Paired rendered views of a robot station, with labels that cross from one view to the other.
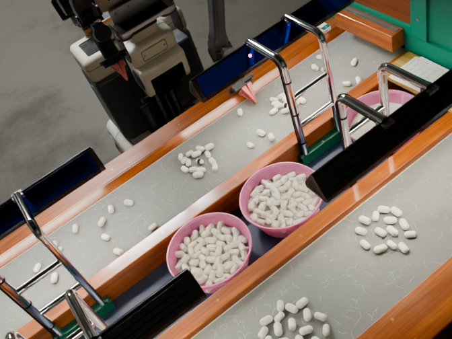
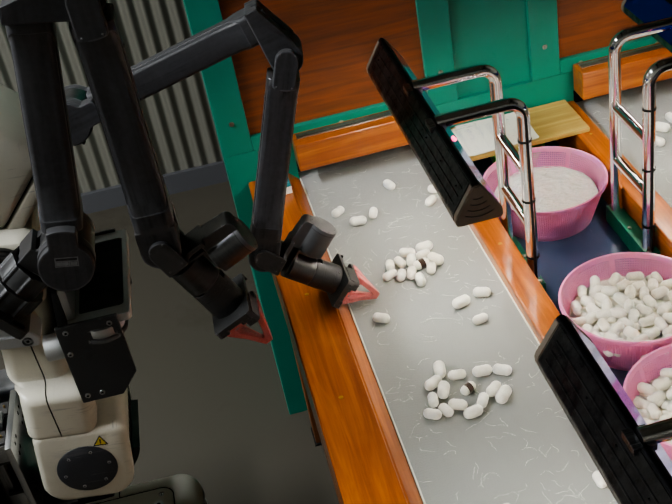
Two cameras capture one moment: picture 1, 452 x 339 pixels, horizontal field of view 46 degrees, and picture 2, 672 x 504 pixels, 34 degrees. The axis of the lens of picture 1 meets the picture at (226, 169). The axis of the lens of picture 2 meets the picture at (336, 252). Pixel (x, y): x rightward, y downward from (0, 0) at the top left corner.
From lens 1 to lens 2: 195 cm
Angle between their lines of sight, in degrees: 58
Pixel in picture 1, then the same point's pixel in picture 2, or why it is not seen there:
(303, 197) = (640, 287)
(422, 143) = not seen: hidden behind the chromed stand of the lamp
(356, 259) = not seen: outside the picture
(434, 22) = (464, 62)
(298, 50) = not seen: hidden behind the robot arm
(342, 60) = (368, 197)
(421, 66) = (477, 130)
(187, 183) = (509, 416)
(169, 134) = (356, 415)
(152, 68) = (122, 406)
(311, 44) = (300, 209)
